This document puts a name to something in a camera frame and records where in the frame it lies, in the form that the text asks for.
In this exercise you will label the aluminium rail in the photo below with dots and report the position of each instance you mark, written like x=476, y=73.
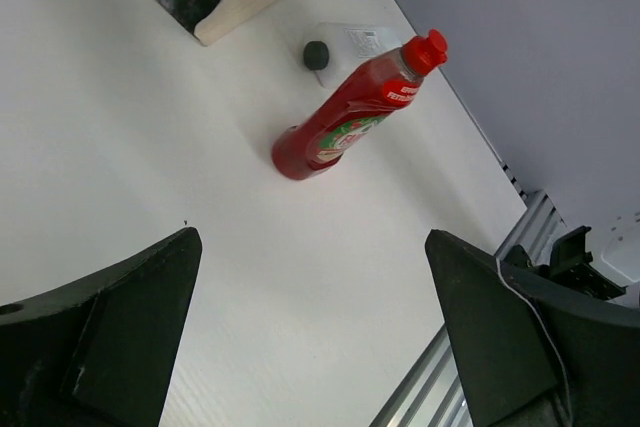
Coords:
x=537, y=229
x=430, y=394

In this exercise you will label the clear flat bottle black cap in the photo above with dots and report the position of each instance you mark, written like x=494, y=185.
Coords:
x=332, y=51

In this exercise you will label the red Fairy dish soap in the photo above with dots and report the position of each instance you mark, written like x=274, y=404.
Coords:
x=375, y=90

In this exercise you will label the right side aluminium rail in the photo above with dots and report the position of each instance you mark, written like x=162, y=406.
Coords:
x=537, y=229

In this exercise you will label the aluminium front rail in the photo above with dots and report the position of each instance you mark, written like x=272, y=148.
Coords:
x=430, y=394

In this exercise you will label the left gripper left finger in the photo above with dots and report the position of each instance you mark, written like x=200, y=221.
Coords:
x=100, y=351

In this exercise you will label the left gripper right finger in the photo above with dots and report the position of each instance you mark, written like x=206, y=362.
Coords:
x=540, y=346

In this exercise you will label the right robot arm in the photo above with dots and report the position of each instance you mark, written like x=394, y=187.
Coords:
x=615, y=248

